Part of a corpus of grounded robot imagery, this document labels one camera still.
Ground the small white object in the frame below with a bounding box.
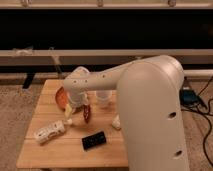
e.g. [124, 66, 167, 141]
[111, 116, 121, 130]

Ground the orange ceramic bowl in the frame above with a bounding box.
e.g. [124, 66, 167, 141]
[55, 87, 68, 110]

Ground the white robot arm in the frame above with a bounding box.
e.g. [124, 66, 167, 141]
[63, 55, 190, 171]

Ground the black rectangular box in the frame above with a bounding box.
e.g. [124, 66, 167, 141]
[82, 131, 106, 150]

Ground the black cable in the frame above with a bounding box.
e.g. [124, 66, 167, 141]
[181, 77, 213, 168]

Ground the wooden board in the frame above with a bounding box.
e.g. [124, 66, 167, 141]
[16, 80, 128, 169]

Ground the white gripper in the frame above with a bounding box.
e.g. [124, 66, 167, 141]
[64, 91, 91, 123]

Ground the clear plastic cup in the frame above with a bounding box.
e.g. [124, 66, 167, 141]
[96, 90, 112, 107]

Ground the white metal rail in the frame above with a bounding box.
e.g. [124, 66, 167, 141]
[0, 49, 213, 66]

